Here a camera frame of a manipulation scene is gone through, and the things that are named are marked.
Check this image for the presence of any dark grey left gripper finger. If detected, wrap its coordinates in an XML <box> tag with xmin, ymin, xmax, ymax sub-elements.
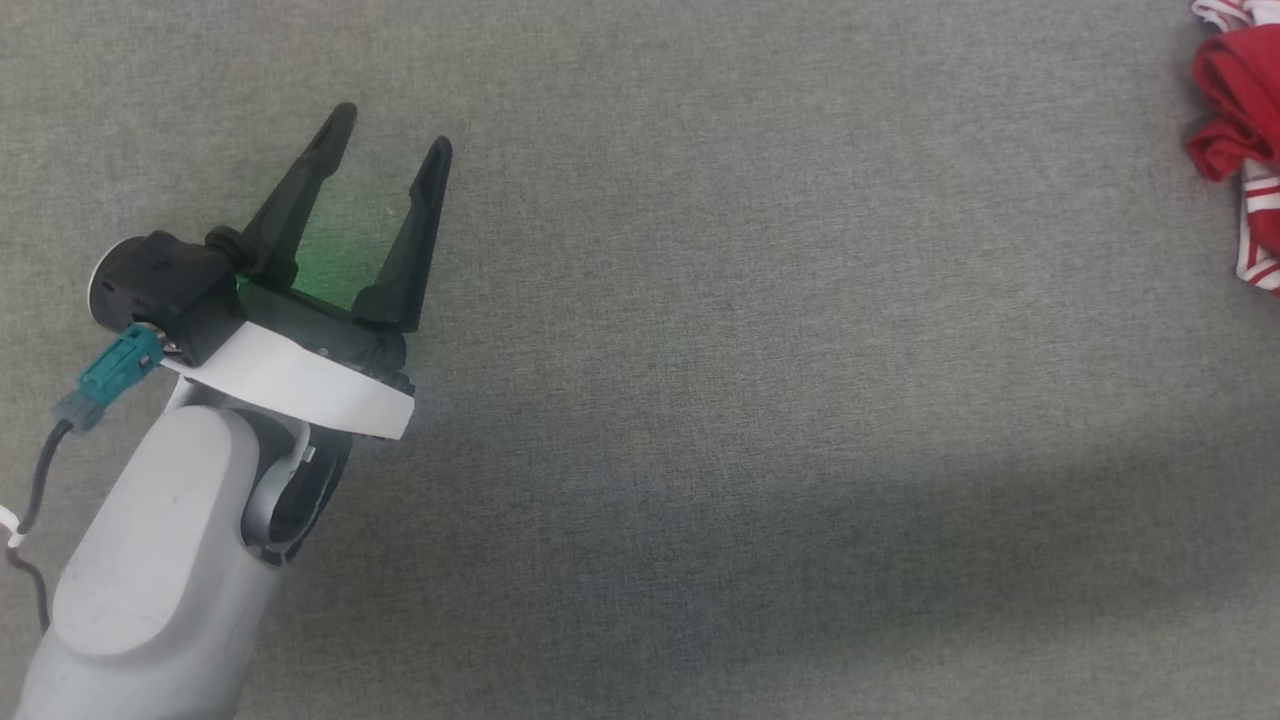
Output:
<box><xmin>205</xmin><ymin>102</ymin><xmax>359</xmax><ymax>292</ymax></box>
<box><xmin>350</xmin><ymin>136</ymin><xmax>454</xmax><ymax>335</ymax></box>

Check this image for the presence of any teal left camera connector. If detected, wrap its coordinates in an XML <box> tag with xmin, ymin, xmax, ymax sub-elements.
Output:
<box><xmin>54</xmin><ymin>324</ymin><xmax>167</xmax><ymax>434</ymax></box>

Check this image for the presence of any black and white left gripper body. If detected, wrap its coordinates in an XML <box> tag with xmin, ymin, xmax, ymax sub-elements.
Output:
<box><xmin>160</xmin><ymin>276</ymin><xmax>417</xmax><ymax>442</ymax></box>

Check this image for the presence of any red and white garment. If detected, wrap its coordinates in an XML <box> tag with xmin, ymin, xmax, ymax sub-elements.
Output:
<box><xmin>1186</xmin><ymin>0</ymin><xmax>1280</xmax><ymax>299</ymax></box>

